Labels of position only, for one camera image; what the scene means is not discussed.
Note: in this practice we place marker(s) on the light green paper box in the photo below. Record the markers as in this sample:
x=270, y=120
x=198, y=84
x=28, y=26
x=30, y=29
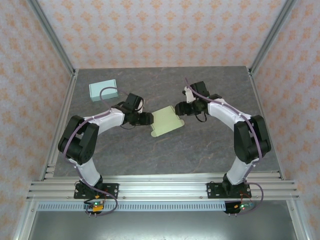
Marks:
x=166, y=121

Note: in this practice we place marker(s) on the light blue paper box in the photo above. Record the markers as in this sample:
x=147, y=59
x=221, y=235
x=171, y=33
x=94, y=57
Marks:
x=103, y=90

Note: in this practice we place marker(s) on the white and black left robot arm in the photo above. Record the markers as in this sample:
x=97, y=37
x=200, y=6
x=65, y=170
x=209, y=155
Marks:
x=80, y=142

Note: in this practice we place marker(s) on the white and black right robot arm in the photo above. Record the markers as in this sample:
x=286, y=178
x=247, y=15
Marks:
x=225, y=112

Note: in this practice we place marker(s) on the grey metal sheet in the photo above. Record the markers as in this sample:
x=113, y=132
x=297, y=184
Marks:
x=162, y=225

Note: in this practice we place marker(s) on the aluminium side rail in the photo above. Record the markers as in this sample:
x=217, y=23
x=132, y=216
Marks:
x=258, y=95
x=65, y=107

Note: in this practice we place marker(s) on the aluminium cross rail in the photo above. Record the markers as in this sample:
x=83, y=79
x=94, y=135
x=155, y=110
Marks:
x=162, y=190

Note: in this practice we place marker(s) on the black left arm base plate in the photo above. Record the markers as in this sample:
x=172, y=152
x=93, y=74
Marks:
x=112, y=190

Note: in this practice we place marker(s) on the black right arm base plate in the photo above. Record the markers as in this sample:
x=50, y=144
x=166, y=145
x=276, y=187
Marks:
x=213, y=190

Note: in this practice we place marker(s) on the aluminium frame post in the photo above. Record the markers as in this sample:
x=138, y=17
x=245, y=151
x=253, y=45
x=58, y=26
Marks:
x=54, y=37
x=271, y=37

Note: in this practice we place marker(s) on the aluminium frame bar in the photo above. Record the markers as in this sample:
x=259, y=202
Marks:
x=25, y=222
x=298, y=222

